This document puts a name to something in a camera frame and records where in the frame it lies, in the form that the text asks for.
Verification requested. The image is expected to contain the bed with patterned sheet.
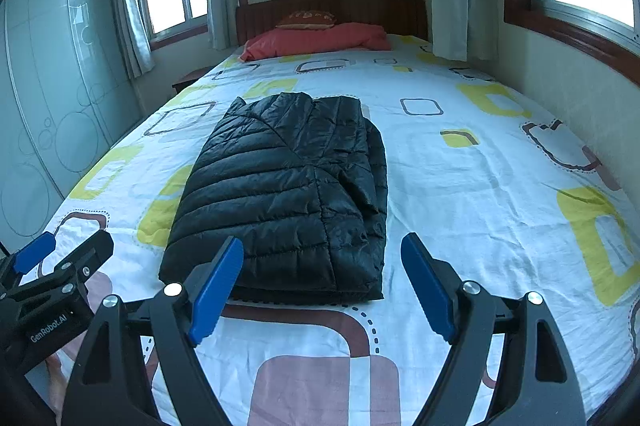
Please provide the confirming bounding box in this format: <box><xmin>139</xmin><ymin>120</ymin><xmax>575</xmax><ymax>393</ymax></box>
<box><xmin>47</xmin><ymin>33</ymin><xmax>640</xmax><ymax>426</ymax></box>

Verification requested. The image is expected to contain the red pillow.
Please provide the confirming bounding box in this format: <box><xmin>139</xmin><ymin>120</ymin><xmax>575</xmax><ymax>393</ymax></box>
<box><xmin>240</xmin><ymin>22</ymin><xmax>391</xmax><ymax>61</ymax></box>

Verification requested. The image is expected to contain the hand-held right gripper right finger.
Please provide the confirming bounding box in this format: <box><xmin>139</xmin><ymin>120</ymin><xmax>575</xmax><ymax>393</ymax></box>
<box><xmin>401</xmin><ymin>232</ymin><xmax>587</xmax><ymax>426</ymax></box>

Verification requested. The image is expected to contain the black quilted puffer jacket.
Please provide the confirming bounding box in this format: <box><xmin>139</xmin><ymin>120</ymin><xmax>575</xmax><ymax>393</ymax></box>
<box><xmin>159</xmin><ymin>92</ymin><xmax>390</xmax><ymax>306</ymax></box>

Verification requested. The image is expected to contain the frosted glass wardrobe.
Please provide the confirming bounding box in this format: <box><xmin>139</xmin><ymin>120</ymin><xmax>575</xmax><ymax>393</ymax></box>
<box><xmin>0</xmin><ymin>0</ymin><xmax>145</xmax><ymax>257</ymax></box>

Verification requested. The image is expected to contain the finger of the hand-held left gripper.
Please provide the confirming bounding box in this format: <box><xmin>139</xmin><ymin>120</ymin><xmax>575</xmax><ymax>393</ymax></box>
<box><xmin>42</xmin><ymin>230</ymin><xmax>115</xmax><ymax>294</ymax></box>
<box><xmin>11</xmin><ymin>231</ymin><xmax>57</xmax><ymax>276</ymax></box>

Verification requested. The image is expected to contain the brown patterned cushion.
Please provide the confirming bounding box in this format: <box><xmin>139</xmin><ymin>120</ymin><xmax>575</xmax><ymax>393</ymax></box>
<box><xmin>275</xmin><ymin>9</ymin><xmax>337</xmax><ymax>30</ymax></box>

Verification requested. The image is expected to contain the dark wooden headboard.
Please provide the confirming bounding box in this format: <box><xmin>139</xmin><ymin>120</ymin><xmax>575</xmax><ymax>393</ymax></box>
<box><xmin>235</xmin><ymin>0</ymin><xmax>430</xmax><ymax>48</ymax></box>

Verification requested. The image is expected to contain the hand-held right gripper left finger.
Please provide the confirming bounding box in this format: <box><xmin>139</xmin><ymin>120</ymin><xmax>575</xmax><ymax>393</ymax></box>
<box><xmin>61</xmin><ymin>236</ymin><xmax>246</xmax><ymax>426</ymax></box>

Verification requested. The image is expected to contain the wooden nightstand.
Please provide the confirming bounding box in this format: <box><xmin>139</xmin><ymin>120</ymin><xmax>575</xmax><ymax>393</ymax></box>
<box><xmin>171</xmin><ymin>71</ymin><xmax>207</xmax><ymax>95</ymax></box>

